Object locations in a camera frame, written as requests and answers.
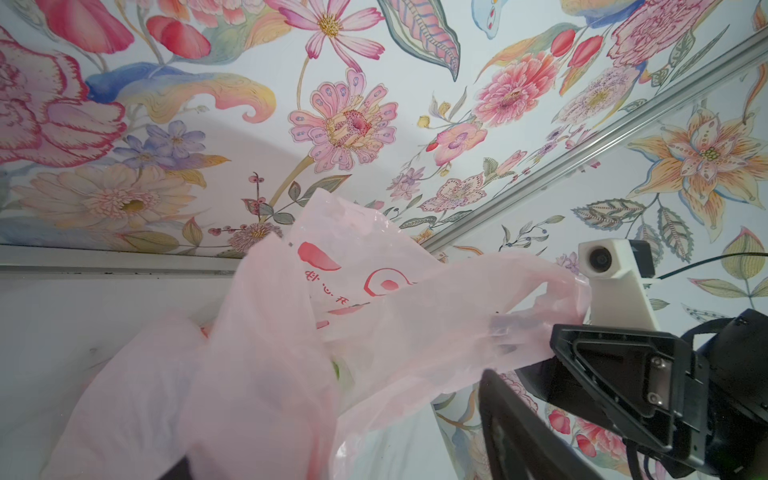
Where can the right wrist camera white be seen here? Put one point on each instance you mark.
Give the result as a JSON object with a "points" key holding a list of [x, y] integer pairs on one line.
{"points": [[617, 270]]}

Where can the aluminium corner post right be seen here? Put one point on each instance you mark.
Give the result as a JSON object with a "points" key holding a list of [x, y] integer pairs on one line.
{"points": [[715, 73]]}

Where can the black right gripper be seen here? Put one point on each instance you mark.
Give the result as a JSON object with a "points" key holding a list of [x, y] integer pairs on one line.
{"points": [[694, 404]]}

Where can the pink plastic bag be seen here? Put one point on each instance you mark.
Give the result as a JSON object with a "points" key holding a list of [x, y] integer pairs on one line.
{"points": [[344, 326]]}

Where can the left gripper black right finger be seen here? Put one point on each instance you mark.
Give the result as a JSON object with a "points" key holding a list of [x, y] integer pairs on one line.
{"points": [[518, 443]]}

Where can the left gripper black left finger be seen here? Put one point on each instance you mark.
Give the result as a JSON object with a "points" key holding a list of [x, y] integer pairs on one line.
{"points": [[180, 471]]}

